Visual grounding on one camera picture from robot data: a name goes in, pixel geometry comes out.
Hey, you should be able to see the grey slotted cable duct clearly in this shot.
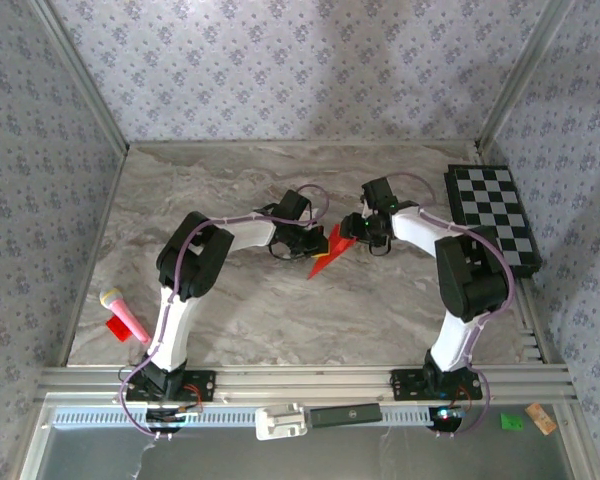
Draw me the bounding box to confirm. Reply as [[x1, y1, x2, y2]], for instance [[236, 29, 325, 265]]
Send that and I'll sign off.
[[52, 405, 469, 429]]

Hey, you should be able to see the thin black left gripper cable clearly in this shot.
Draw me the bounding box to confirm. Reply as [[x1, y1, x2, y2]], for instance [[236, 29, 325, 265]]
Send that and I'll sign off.
[[268, 242, 302, 262]]

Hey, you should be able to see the black round controller board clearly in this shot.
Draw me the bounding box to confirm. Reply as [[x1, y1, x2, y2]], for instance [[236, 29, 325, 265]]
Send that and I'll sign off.
[[144, 407, 189, 437], [428, 405, 467, 435]]

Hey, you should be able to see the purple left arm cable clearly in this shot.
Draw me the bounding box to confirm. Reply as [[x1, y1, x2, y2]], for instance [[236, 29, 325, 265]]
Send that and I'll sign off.
[[117, 183, 330, 441]]

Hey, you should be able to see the white plastic holder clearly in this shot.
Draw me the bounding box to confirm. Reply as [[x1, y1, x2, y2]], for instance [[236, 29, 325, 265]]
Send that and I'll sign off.
[[254, 402, 309, 441]]

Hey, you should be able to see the small red block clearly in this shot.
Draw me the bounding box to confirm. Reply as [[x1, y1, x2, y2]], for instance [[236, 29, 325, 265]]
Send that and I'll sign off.
[[105, 315, 134, 343]]

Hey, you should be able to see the thin black right gripper cable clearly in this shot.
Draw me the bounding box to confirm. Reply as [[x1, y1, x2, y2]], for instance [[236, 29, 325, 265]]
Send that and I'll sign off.
[[366, 237, 394, 258]]

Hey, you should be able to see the red paper sheet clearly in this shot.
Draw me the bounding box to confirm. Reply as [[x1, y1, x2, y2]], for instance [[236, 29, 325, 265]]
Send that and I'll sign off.
[[307, 223, 359, 281]]

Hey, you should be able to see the pink toy microphone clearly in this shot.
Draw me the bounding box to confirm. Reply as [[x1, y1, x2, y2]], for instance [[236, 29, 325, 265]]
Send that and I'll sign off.
[[98, 288, 152, 345]]

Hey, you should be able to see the black and grey chessboard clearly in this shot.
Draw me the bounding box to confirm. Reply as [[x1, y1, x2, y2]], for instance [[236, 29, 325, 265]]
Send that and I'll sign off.
[[443, 164, 544, 279]]

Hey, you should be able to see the small brown object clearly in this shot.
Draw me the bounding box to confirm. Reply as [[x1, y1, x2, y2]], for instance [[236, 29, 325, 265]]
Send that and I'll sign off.
[[524, 403, 558, 436]]

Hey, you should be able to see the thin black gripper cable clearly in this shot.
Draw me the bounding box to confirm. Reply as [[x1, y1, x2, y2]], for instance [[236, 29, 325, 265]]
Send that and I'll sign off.
[[366, 237, 394, 258], [268, 242, 302, 262]]

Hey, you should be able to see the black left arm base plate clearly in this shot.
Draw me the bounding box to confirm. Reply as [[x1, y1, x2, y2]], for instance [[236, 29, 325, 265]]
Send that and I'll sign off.
[[125, 368, 217, 403]]

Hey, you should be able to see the steel sheet panel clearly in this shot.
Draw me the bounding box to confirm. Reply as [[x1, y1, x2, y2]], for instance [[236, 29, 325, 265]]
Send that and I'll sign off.
[[19, 399, 600, 480]]

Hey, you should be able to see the aluminium table edge strip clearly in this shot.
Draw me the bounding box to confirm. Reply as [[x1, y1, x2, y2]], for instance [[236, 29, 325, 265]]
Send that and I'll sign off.
[[127, 139, 481, 149]]

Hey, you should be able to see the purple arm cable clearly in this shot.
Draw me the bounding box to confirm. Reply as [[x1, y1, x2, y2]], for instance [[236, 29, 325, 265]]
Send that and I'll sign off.
[[387, 172, 516, 441], [117, 183, 330, 441]]

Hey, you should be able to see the aluminium front rail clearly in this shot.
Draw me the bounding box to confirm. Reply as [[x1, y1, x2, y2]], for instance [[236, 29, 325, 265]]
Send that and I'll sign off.
[[34, 364, 579, 404]]

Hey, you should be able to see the black rectangular device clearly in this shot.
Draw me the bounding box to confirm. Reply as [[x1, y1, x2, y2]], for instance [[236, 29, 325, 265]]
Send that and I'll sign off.
[[307, 403, 384, 430]]

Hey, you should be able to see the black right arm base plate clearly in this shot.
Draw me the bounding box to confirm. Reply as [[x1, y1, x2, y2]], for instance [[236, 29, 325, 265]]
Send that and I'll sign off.
[[390, 368, 483, 402]]

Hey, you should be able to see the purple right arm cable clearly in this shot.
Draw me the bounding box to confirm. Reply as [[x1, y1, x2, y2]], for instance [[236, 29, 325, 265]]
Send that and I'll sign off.
[[387, 172, 516, 441]]

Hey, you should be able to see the aluminium frame post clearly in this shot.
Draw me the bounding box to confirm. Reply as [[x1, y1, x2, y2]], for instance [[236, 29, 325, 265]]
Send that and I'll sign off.
[[29, 0, 132, 154], [474, 0, 577, 151]]

